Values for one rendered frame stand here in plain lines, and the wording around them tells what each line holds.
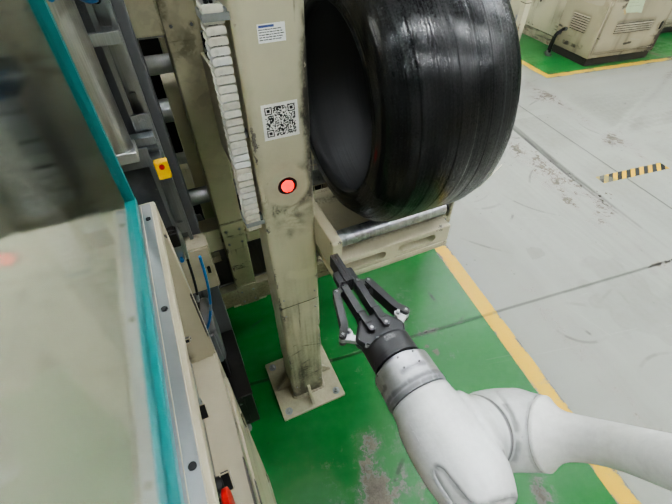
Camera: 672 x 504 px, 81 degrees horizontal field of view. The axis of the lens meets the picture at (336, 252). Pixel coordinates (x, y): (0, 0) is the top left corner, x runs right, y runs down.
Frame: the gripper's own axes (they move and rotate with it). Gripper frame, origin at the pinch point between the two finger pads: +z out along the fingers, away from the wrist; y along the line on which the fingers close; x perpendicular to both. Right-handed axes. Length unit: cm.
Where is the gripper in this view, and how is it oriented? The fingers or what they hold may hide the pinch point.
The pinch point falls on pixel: (341, 272)
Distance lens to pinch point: 71.5
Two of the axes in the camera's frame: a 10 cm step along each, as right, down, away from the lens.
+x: 0.0, 7.1, 7.1
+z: -4.1, -6.4, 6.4
